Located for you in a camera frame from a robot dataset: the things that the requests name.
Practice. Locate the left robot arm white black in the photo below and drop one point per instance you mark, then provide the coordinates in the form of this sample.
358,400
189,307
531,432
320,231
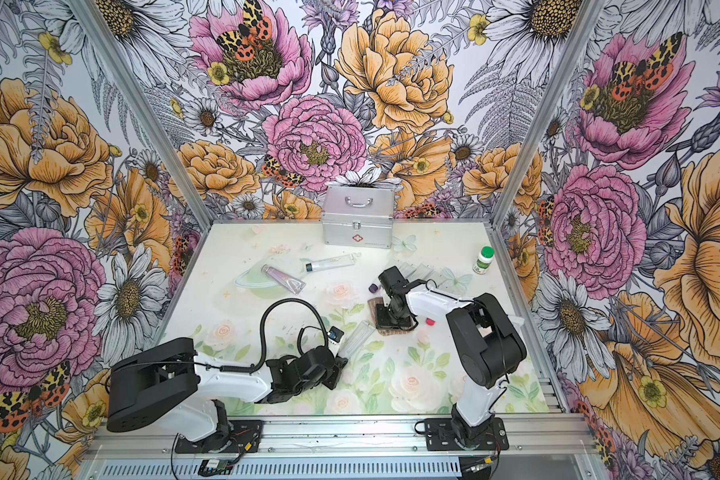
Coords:
173,388

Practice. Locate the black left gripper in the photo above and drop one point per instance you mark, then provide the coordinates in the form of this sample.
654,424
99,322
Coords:
333,374

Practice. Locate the white tube teal cap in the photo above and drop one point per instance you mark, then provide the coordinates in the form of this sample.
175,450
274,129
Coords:
342,261

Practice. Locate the left aluminium corner post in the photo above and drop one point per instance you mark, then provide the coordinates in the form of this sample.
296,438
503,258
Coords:
87,13

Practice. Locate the aluminium front rail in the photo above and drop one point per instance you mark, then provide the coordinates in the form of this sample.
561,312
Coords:
360,436

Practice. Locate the purple metallic tube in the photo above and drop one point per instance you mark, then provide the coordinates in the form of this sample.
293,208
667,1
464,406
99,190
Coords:
287,281

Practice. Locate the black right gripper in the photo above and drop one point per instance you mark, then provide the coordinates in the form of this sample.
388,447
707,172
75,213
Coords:
382,322

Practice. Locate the white bottle green cap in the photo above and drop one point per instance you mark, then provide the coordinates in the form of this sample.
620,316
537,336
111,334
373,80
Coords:
483,260

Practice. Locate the right aluminium corner post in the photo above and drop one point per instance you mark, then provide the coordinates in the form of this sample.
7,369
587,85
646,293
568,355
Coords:
575,47

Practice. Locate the brown striped towel cloth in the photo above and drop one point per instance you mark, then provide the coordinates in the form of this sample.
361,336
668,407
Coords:
386,323

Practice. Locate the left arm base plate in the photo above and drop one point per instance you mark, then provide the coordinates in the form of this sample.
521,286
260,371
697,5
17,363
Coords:
236,436

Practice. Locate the white tube black cap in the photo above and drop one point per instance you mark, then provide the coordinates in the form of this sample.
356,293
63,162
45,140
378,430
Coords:
408,270

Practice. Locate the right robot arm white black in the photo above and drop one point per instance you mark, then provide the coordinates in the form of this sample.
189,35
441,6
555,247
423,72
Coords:
487,344

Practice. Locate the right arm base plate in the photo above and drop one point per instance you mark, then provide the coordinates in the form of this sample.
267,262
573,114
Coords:
453,434

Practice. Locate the silver aluminium first aid case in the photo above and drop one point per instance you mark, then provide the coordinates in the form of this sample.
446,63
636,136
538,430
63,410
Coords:
358,217

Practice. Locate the aluminium corner post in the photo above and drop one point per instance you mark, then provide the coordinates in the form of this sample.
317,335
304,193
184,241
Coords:
575,47
87,13

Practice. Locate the white tube dark blue cap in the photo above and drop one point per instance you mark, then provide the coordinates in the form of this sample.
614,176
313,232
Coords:
439,279

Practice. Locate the white slotted cable duct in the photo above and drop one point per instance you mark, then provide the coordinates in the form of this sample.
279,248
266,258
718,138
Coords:
290,468

